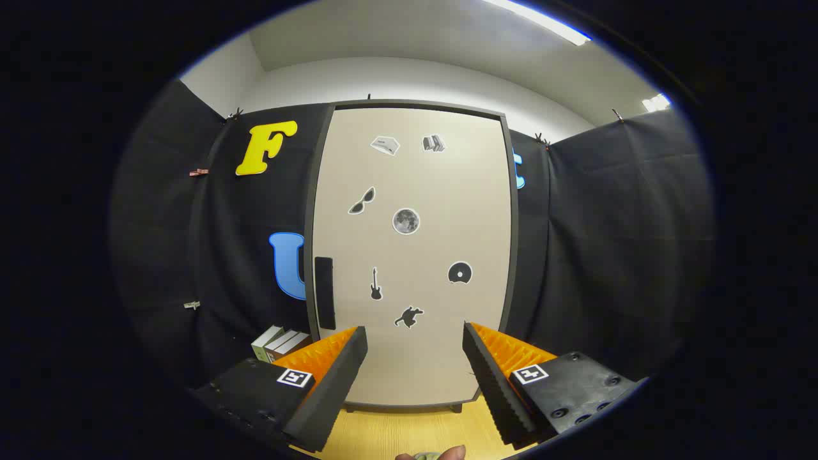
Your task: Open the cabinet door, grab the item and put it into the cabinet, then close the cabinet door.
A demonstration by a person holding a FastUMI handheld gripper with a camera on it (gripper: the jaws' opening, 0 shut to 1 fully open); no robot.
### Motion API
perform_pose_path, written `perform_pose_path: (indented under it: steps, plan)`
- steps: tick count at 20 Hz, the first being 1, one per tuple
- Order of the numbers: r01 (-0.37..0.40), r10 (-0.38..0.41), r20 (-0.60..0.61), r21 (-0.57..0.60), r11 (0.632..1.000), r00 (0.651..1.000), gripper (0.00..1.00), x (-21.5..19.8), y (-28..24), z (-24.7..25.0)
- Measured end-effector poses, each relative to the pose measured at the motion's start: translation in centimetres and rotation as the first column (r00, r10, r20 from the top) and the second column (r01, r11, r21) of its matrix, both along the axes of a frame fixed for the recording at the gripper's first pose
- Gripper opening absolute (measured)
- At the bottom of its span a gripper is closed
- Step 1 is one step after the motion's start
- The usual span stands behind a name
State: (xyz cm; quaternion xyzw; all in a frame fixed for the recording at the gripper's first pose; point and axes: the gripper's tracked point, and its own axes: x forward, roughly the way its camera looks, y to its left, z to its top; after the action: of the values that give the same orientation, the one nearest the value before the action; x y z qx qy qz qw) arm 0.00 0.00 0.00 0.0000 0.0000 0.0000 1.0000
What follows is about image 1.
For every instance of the long ceiling light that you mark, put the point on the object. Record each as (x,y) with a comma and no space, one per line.
(543,22)

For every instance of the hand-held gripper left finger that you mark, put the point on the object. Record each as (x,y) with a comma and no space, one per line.
(339,377)

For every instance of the olive brown book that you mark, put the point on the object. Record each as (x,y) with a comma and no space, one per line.
(281,342)

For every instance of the black backdrop cloth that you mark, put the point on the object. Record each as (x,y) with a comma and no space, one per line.
(607,223)

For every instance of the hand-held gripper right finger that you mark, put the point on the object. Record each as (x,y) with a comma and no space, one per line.
(495,383)

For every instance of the wooden cloth clip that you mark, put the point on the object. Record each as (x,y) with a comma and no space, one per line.
(199,172)

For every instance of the small ceiling light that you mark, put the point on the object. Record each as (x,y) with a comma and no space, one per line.
(657,102)

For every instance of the green book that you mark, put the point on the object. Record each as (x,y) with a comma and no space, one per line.
(262,348)

